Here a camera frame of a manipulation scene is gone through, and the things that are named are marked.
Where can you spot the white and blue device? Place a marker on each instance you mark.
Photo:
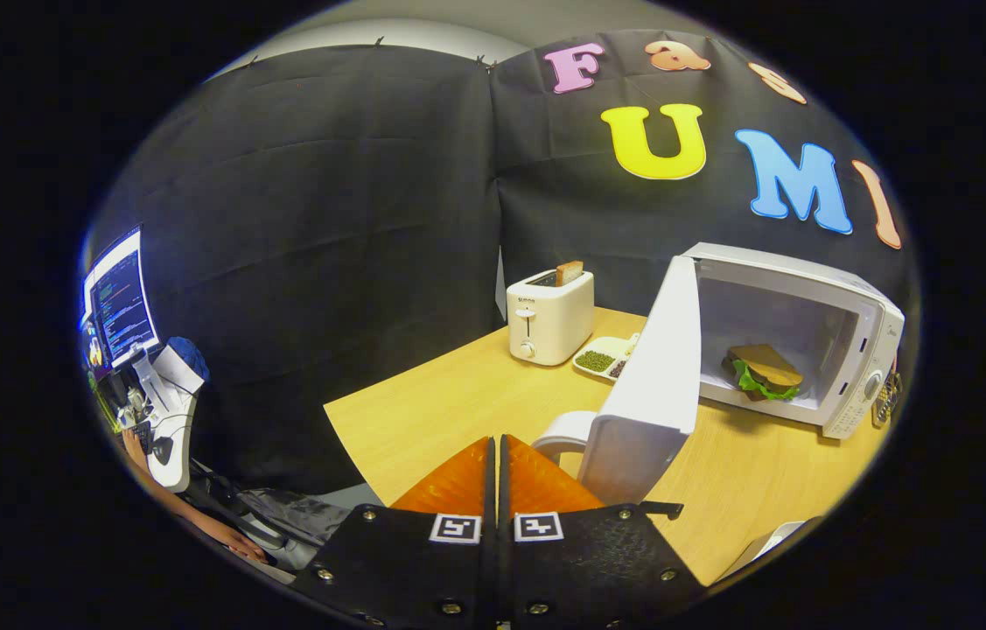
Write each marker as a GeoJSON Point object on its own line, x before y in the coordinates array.
{"type": "Point", "coordinates": [173, 420]}

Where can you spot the cream toaster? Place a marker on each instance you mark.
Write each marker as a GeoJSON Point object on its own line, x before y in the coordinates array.
{"type": "Point", "coordinates": [554, 319]}

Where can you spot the white plate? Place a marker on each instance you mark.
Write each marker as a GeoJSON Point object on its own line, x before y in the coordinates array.
{"type": "Point", "coordinates": [764, 544]}

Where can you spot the white divided bean dish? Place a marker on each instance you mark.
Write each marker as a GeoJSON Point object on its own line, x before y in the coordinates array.
{"type": "Point", "coordinates": [595, 360]}

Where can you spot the lettuce sandwich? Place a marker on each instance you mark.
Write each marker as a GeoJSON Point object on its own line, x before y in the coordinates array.
{"type": "Point", "coordinates": [768, 367]}

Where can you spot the computer monitor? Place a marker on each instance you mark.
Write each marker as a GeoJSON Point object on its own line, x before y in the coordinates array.
{"type": "Point", "coordinates": [121, 302]}

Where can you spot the grey bag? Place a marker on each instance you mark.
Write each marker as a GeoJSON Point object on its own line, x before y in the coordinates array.
{"type": "Point", "coordinates": [300, 516]}

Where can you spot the white microwave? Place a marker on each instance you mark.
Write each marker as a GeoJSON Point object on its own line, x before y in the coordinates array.
{"type": "Point", "coordinates": [650, 385]}

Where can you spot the toast slice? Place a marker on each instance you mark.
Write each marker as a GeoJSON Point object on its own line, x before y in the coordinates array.
{"type": "Point", "coordinates": [569, 272]}

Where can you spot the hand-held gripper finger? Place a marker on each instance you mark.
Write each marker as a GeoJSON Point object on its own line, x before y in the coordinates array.
{"type": "Point", "coordinates": [491, 560]}
{"type": "Point", "coordinates": [505, 560]}

